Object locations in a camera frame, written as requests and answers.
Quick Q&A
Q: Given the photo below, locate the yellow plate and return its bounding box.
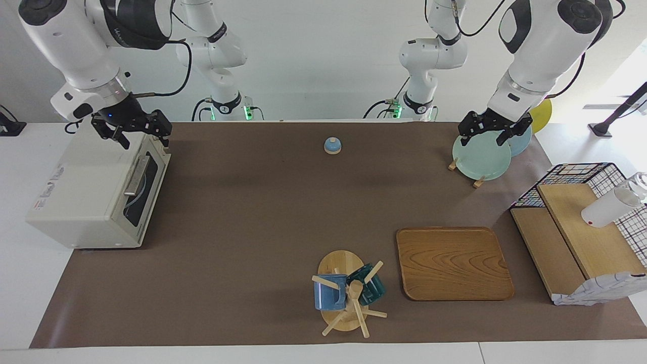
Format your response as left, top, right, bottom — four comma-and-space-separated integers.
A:
528, 99, 553, 134

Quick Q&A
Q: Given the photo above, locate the wooden plate rack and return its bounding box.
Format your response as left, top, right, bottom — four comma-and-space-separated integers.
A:
448, 158, 487, 189

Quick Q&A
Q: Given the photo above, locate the white patterned cloth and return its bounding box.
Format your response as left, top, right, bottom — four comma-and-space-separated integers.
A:
552, 271, 647, 306

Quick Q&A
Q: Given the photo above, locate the brown table mat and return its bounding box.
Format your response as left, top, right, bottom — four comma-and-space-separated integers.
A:
29, 121, 647, 348

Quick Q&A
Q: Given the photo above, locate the light blue racked plate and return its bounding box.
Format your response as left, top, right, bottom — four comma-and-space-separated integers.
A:
505, 124, 532, 157

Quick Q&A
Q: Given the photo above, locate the light wooden shelf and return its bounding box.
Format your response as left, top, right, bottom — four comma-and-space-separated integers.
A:
510, 183, 647, 304

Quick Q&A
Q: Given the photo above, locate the dark green mug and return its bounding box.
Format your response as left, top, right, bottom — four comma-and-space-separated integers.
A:
346, 263, 387, 305

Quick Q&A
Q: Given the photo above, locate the white cup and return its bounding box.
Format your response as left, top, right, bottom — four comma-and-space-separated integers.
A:
581, 172, 647, 228

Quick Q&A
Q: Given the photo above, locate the wooden mug tree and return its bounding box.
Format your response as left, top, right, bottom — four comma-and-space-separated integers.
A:
311, 250, 388, 338

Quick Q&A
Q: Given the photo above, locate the cream toaster oven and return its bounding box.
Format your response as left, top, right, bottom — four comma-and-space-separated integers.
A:
25, 124, 171, 249

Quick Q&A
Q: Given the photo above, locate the black device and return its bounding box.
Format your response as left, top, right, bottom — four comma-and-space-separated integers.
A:
0, 105, 27, 137

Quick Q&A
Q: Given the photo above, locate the blue mug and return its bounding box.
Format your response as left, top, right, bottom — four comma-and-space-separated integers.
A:
313, 274, 348, 311

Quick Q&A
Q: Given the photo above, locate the black stand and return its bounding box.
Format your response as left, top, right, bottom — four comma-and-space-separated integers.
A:
588, 81, 647, 138

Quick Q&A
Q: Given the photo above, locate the brown wooden tray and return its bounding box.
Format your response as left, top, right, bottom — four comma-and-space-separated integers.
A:
396, 226, 515, 302

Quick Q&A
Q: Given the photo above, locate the pale green plate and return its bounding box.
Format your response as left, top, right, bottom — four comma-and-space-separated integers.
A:
452, 132, 512, 181

